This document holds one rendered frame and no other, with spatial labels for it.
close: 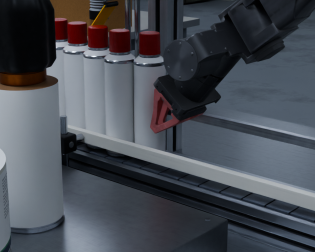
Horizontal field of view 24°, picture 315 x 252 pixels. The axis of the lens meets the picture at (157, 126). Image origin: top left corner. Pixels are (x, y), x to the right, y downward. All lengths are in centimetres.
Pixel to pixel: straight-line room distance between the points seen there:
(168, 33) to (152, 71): 16
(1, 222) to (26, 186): 16
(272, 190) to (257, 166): 31
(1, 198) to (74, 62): 51
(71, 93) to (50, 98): 35
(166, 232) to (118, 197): 13
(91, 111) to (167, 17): 21
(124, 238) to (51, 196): 11
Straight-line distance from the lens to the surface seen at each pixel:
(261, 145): 142
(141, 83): 114
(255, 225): 103
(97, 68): 119
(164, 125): 111
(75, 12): 284
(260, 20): 98
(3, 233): 77
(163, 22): 127
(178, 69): 97
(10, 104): 89
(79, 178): 111
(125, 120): 117
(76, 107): 125
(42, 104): 89
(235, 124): 111
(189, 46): 96
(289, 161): 134
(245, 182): 102
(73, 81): 124
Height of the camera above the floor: 129
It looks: 17 degrees down
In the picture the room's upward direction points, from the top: straight up
